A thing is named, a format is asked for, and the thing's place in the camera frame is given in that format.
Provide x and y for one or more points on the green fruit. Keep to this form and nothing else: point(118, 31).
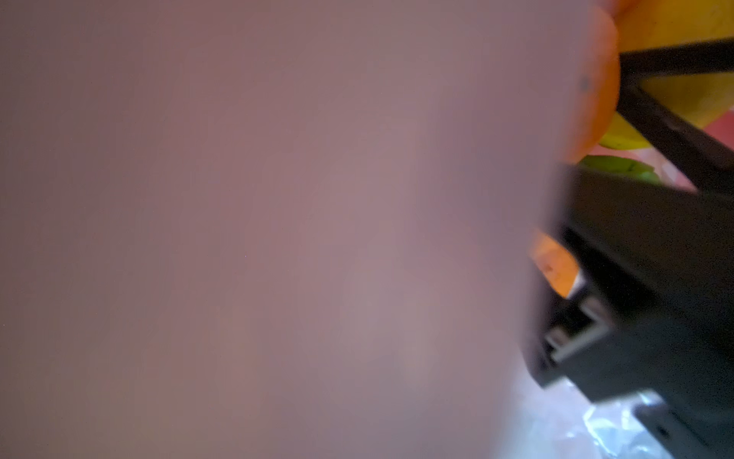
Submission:
point(624, 167)

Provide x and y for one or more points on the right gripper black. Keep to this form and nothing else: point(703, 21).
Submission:
point(655, 311)

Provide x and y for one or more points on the pink plastic bag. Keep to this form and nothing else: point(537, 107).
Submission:
point(274, 229)

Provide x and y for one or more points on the orange mandarin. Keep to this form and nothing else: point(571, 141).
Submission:
point(597, 90)
point(556, 264)

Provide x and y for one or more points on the orange mandarin lower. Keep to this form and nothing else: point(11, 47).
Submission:
point(556, 264)

